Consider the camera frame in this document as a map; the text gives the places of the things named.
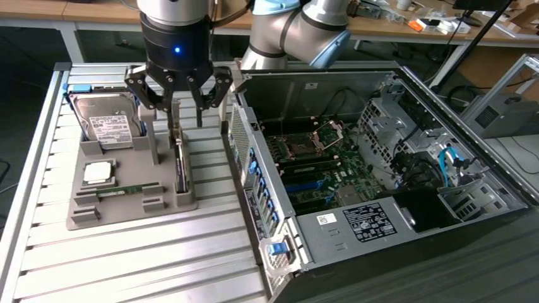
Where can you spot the metal disk bay cage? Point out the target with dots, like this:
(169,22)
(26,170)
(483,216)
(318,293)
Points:
(387,123)

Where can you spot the open grey PC case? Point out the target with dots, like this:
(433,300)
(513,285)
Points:
(273,202)

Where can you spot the black monitor stand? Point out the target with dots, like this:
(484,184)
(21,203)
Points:
(469,19)

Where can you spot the grey computer tower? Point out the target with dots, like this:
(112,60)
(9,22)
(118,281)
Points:
(504,116)

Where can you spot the white small box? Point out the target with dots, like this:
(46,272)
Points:
(456,27)

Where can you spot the grey power supply unit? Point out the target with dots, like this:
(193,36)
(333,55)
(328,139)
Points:
(332,233)

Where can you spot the grey chipset heatsink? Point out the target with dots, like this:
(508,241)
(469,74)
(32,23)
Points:
(349,195)

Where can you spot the aluminium profile frame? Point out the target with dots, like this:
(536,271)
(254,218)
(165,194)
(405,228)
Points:
(511,72)

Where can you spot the black stand pole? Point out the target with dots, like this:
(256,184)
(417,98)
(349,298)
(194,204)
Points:
(476,41)

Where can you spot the CPU socket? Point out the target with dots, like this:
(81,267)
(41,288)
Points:
(300,146)

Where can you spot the cardboard packaging piece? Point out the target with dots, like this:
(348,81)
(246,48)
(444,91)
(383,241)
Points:
(524,19)

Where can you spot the graphics card with black fan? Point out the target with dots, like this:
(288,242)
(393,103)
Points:
(180,170)

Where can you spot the hard disk with blue carrier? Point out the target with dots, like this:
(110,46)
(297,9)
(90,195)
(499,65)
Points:
(106,123)

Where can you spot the blue case latch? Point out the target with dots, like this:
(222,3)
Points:
(276,248)

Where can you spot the long wooden desk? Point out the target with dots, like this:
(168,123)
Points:
(41,12)

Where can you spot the green motherboard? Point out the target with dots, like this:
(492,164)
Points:
(349,164)

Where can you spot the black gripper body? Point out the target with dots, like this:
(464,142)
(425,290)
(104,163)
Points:
(176,47)

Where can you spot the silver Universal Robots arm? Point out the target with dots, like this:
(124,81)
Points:
(294,28)

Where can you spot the orange small box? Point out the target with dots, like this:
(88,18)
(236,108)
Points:
(416,25)

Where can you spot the green RAM stick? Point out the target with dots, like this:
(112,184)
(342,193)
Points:
(120,190)

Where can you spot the grey parts rack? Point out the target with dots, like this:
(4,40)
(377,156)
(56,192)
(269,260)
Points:
(125,208)

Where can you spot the open metal socket cover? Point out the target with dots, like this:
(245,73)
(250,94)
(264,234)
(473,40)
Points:
(328,134)

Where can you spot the metal electronics box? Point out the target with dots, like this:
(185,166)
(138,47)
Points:
(365,9)

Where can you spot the white cup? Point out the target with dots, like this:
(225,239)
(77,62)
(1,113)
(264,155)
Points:
(404,4)

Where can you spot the silver CPU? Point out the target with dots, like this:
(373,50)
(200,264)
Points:
(97,173)

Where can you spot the blue expansion slot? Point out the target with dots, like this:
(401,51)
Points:
(304,186)

